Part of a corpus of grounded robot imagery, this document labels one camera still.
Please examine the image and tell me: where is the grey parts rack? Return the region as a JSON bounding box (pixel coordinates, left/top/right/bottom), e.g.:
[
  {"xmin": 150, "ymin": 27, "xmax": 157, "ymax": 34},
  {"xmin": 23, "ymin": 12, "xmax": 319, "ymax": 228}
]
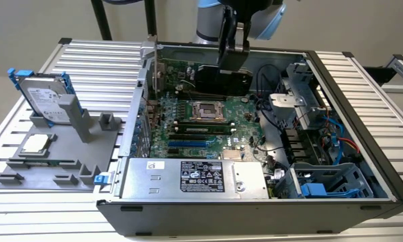
[{"xmin": 0, "ymin": 94, "xmax": 127, "ymax": 191}]

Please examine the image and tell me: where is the silver CPU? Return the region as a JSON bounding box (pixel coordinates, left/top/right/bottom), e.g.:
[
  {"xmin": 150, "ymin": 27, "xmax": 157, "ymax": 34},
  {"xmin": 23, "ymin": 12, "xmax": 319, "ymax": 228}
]
[{"xmin": 20, "ymin": 135, "xmax": 51, "ymax": 154}]

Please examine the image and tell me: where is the metal drive cage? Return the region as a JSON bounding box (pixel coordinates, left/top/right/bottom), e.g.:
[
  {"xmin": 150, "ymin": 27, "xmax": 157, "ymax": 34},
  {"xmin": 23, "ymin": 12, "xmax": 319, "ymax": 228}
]
[{"xmin": 268, "ymin": 62, "xmax": 332, "ymax": 131}]

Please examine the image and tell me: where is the silver heat sink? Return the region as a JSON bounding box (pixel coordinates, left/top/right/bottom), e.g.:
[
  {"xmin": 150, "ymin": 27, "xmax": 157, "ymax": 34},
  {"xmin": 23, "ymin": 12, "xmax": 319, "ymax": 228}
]
[{"xmin": 223, "ymin": 150, "xmax": 245, "ymax": 161}]

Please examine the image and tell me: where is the graphics card with black shroud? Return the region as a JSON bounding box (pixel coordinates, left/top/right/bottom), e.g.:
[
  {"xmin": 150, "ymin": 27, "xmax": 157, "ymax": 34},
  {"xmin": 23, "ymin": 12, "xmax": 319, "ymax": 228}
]
[{"xmin": 147, "ymin": 34, "xmax": 256, "ymax": 98}]

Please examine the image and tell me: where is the black pole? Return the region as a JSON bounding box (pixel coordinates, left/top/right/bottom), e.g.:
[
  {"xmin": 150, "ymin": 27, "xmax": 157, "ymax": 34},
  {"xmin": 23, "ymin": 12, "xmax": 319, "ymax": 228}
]
[
  {"xmin": 144, "ymin": 0, "xmax": 159, "ymax": 37},
  {"xmin": 91, "ymin": 0, "xmax": 114, "ymax": 41}
]

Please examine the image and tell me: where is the black expansion slot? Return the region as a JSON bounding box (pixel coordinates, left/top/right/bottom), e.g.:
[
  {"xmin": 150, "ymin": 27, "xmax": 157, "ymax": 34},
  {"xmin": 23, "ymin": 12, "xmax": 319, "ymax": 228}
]
[{"xmin": 169, "ymin": 134, "xmax": 207, "ymax": 142}]

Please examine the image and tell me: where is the green RAM stick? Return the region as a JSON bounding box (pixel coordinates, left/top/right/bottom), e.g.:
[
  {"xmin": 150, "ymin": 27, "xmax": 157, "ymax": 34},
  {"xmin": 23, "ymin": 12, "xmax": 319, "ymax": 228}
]
[{"xmin": 22, "ymin": 160, "xmax": 78, "ymax": 167}]

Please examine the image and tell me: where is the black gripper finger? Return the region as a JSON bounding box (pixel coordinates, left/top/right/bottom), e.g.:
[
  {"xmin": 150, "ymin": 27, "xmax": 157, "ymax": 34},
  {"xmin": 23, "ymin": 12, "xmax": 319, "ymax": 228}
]
[{"xmin": 219, "ymin": 7, "xmax": 252, "ymax": 74}]

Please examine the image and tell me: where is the grey disk bay cage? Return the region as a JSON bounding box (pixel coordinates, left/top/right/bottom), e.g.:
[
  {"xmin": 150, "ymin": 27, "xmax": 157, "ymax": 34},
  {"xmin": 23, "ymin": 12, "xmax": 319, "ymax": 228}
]
[{"xmin": 275, "ymin": 161, "xmax": 374, "ymax": 200}]

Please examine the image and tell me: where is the RAM stick with white label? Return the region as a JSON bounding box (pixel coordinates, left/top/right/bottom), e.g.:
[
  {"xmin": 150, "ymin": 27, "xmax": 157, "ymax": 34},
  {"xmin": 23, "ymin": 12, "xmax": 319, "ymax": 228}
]
[{"xmin": 175, "ymin": 125, "xmax": 236, "ymax": 135}]

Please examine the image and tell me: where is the green motherboard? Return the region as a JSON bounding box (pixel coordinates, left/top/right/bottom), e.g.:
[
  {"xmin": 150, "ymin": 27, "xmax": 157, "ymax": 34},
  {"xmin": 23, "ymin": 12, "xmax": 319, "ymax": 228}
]
[{"xmin": 148, "ymin": 92, "xmax": 268, "ymax": 162}]

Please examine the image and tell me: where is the silver power supply unit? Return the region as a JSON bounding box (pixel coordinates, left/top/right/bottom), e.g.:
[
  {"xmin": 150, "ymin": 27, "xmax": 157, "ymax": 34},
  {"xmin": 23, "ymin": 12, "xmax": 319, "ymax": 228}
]
[{"xmin": 120, "ymin": 157, "xmax": 271, "ymax": 200}]

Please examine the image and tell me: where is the hard disk in blue carrier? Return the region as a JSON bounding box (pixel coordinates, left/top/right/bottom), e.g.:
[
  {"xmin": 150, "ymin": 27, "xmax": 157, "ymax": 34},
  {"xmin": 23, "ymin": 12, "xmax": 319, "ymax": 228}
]
[{"xmin": 7, "ymin": 68, "xmax": 78, "ymax": 128}]

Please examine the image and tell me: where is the grey PC case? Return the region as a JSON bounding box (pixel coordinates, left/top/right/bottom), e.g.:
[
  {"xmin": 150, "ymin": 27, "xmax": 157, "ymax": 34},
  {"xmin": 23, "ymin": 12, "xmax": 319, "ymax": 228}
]
[{"xmin": 94, "ymin": 40, "xmax": 403, "ymax": 237}]

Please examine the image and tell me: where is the red wire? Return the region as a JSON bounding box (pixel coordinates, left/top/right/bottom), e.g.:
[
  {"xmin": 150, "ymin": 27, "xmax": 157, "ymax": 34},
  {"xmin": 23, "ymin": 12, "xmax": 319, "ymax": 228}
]
[{"xmin": 339, "ymin": 137, "xmax": 361, "ymax": 154}]

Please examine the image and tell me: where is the blue disk carrier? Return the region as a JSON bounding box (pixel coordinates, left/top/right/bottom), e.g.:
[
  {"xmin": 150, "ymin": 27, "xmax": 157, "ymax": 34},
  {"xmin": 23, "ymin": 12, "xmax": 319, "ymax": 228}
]
[{"xmin": 301, "ymin": 183, "xmax": 361, "ymax": 200}]

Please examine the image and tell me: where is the blue expansion slot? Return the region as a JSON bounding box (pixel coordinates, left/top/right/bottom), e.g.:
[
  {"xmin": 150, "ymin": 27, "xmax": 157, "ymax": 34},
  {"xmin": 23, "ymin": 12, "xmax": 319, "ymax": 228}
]
[{"xmin": 169, "ymin": 141, "xmax": 208, "ymax": 149}]

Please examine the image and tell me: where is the black wire loop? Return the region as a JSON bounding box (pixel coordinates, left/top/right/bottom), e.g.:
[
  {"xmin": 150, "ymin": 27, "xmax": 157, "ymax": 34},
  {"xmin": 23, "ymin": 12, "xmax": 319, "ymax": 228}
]
[{"xmin": 256, "ymin": 64, "xmax": 281, "ymax": 94}]

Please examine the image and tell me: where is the blue wire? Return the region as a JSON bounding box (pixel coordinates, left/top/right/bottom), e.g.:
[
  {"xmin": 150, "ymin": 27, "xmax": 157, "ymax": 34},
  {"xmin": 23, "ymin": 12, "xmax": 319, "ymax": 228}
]
[{"xmin": 321, "ymin": 114, "xmax": 351, "ymax": 159}]

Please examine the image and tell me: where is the CPU socket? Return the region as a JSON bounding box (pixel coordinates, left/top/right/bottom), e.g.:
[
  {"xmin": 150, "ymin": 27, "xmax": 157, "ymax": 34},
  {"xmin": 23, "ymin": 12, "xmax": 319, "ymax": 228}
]
[{"xmin": 187, "ymin": 100, "xmax": 225, "ymax": 121}]

